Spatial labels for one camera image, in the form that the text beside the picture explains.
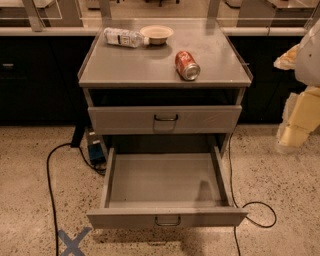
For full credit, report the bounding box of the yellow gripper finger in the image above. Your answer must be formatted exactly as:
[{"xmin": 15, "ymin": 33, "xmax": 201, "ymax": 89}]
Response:
[
  {"xmin": 277, "ymin": 86, "xmax": 320, "ymax": 148},
  {"xmin": 274, "ymin": 45, "xmax": 298, "ymax": 70}
]

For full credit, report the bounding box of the grey drawer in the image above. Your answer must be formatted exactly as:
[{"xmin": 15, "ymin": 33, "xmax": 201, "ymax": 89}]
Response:
[
  {"xmin": 88, "ymin": 105, "xmax": 242, "ymax": 135},
  {"xmin": 87, "ymin": 147, "xmax": 247, "ymax": 229}
]

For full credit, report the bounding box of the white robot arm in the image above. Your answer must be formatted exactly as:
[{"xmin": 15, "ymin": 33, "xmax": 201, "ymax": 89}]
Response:
[{"xmin": 274, "ymin": 20, "xmax": 320, "ymax": 152}]

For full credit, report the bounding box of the grey metal drawer cabinet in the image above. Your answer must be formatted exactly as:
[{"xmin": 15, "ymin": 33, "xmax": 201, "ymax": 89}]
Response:
[{"xmin": 79, "ymin": 19, "xmax": 251, "ymax": 154}]

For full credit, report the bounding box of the red soda can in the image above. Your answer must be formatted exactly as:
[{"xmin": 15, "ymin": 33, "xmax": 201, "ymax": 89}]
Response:
[{"xmin": 175, "ymin": 51, "xmax": 201, "ymax": 81}]

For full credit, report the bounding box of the beige paper bowl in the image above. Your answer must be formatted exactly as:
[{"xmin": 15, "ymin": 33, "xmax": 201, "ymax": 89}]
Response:
[{"xmin": 140, "ymin": 25, "xmax": 174, "ymax": 45}]

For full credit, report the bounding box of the clear plastic water bottle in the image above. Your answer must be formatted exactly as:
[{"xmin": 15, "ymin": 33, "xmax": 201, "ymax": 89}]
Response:
[{"xmin": 103, "ymin": 27, "xmax": 150, "ymax": 48}]

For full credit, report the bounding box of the blue power box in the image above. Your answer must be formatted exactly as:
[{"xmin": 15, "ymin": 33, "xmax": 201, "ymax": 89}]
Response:
[{"xmin": 86, "ymin": 127, "xmax": 105, "ymax": 165}]

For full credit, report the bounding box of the blue tape cross mark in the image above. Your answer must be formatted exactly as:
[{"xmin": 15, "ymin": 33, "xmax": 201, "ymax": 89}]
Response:
[{"xmin": 58, "ymin": 227, "xmax": 91, "ymax": 256}]

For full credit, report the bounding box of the black cable on right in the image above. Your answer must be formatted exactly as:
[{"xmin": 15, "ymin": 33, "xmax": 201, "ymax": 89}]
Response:
[{"xmin": 227, "ymin": 132, "xmax": 278, "ymax": 256}]

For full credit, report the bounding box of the black cable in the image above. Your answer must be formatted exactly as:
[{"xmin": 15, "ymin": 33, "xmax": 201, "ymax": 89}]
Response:
[
  {"xmin": 227, "ymin": 132, "xmax": 278, "ymax": 256},
  {"xmin": 46, "ymin": 142, "xmax": 107, "ymax": 256}
]

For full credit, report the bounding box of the black cable on left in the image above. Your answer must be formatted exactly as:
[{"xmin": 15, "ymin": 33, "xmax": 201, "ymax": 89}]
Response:
[{"xmin": 46, "ymin": 142, "xmax": 107, "ymax": 256}]

